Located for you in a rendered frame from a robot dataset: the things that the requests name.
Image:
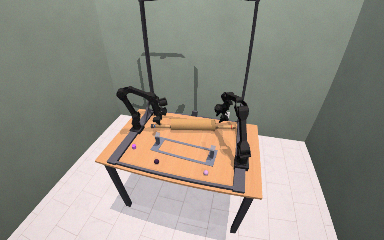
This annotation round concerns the grey metal rack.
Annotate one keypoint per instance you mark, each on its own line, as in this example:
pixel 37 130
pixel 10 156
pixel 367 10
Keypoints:
pixel 210 159

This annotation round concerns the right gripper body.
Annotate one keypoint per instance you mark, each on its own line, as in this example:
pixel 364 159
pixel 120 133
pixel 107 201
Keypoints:
pixel 156 113

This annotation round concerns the black metal overhead frame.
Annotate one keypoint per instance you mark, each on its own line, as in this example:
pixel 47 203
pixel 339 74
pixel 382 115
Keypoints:
pixel 147 52

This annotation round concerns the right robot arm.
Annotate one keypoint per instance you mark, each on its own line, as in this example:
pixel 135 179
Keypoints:
pixel 154 101

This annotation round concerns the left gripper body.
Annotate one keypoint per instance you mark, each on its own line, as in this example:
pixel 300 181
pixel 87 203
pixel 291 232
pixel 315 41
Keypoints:
pixel 224 117

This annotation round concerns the brown round bar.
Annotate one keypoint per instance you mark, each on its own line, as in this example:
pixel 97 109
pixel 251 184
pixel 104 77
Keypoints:
pixel 217 126

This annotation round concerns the tan paper roll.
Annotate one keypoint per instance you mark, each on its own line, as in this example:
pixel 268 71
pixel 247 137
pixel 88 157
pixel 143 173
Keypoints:
pixel 193 124

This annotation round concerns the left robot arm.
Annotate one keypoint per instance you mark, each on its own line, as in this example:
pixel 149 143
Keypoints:
pixel 242 112

